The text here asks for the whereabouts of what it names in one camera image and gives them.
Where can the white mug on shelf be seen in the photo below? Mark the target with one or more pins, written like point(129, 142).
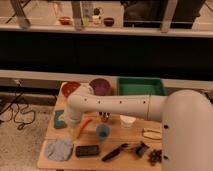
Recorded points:
point(96, 19)

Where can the purple bowl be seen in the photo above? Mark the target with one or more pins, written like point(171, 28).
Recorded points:
point(100, 86)

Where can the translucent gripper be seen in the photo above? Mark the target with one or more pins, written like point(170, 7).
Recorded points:
point(74, 132)

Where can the bunch of dark grapes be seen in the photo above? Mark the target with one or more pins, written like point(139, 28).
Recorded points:
point(155, 156)

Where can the green plastic tray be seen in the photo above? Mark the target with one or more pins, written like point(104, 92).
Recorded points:
point(140, 86)

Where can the yellow banana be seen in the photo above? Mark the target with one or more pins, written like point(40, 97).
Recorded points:
point(151, 134)

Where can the dark red bowl on shelf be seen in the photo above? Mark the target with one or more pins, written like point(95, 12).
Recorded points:
point(109, 21)

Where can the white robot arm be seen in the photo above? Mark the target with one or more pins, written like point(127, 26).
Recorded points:
point(186, 117)

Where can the black small brush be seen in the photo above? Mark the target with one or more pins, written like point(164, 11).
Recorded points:
point(141, 149)

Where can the black handled knife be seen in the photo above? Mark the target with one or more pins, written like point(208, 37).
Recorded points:
point(114, 152)

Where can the blue-grey cloth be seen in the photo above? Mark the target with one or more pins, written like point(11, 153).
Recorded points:
point(58, 149)

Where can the white cup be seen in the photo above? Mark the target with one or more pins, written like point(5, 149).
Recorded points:
point(126, 121)

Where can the blue cup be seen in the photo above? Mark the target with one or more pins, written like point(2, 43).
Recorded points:
point(102, 131)

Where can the green sponge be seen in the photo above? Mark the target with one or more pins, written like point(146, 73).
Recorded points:
point(58, 122)

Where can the black remote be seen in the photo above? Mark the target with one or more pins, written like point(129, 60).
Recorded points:
point(85, 151)

